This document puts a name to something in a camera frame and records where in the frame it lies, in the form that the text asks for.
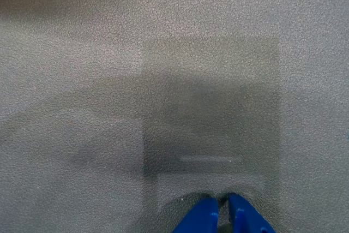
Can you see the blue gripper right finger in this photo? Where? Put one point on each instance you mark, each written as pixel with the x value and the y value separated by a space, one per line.
pixel 245 218

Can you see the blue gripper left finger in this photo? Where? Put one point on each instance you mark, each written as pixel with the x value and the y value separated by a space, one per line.
pixel 203 218

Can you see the transparent film square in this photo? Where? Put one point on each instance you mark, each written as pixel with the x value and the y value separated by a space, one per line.
pixel 218 61

